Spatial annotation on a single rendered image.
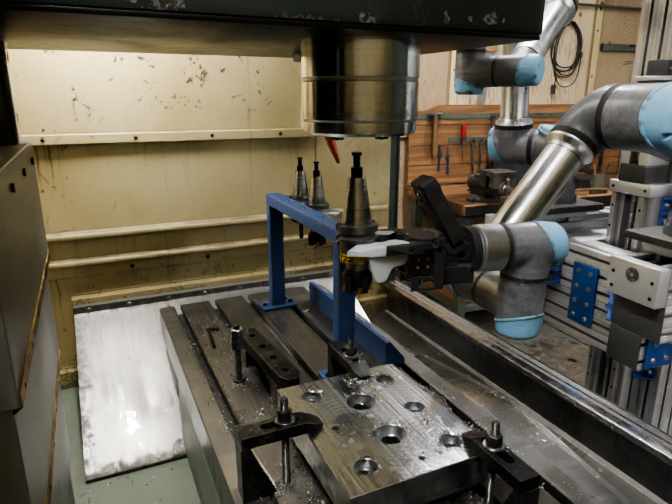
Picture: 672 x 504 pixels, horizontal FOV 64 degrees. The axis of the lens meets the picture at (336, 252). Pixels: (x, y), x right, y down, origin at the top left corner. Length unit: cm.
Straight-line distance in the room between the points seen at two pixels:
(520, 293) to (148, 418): 101
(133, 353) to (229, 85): 84
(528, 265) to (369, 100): 38
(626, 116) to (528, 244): 30
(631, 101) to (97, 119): 132
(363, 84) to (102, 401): 115
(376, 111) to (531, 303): 41
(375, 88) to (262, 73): 110
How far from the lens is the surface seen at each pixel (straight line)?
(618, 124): 106
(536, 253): 89
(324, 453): 82
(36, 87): 169
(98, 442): 151
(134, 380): 161
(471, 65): 147
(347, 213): 77
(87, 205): 172
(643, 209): 168
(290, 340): 135
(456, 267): 85
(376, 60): 69
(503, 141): 182
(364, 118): 69
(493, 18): 74
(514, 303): 91
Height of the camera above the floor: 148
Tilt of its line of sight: 16 degrees down
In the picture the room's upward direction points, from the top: straight up
